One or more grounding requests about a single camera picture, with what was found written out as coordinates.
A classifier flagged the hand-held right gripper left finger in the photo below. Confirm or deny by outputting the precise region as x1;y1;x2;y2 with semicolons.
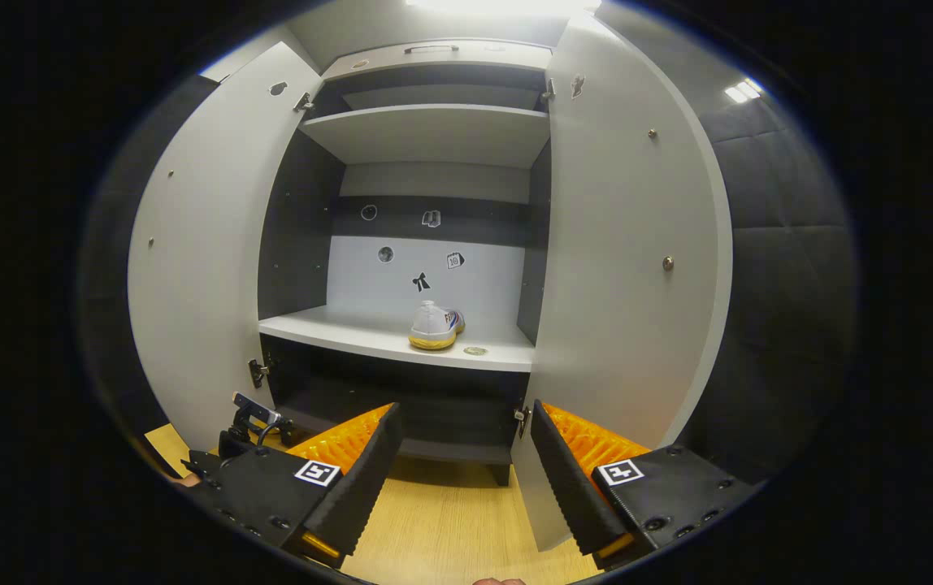
190;402;404;570

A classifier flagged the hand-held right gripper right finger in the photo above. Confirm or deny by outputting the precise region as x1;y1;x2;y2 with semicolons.
530;400;760;571

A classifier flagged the grey shoe cabinet door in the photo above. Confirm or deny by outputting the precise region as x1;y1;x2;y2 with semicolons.
127;42;323;452
511;18;734;553

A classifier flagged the white striped shoe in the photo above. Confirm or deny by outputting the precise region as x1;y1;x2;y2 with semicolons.
408;301;466;351

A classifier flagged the grey shoe cabinet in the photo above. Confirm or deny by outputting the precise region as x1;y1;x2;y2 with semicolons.
258;39;553;487

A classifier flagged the large ceiling light panel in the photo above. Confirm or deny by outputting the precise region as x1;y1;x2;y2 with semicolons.
406;0;601;17

